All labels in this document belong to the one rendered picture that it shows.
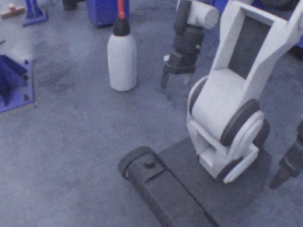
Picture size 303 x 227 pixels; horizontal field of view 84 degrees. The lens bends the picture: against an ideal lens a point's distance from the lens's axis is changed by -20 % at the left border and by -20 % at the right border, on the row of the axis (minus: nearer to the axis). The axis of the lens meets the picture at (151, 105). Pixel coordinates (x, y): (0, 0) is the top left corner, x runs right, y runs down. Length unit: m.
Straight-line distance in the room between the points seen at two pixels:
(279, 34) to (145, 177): 0.69
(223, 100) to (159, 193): 0.50
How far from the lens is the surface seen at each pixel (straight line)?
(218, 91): 0.48
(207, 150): 0.77
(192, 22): 0.60
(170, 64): 0.64
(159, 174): 0.88
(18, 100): 1.71
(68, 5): 3.91
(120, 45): 1.36
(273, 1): 0.47
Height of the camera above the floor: 0.96
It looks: 42 degrees down
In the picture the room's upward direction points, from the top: 3 degrees clockwise
